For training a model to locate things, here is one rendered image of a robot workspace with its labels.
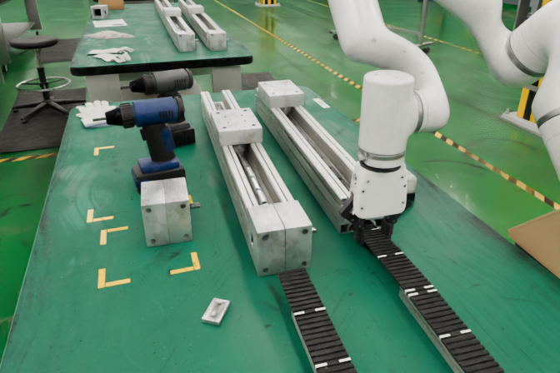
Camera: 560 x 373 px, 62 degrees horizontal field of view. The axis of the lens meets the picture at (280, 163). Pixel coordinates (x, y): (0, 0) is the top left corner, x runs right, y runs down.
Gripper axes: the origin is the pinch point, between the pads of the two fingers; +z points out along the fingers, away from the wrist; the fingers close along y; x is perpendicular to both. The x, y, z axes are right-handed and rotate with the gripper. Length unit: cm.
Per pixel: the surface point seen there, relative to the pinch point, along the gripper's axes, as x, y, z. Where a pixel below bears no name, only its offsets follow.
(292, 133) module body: 40.8, -4.4, -5.5
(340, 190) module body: 8.4, -3.8, -5.5
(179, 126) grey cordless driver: 60, -33, -3
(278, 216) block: 0.8, -18.9, -6.3
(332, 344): -24.8, -17.8, -0.5
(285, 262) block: -3.7, -18.9, 0.8
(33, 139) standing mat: 282, -130, 79
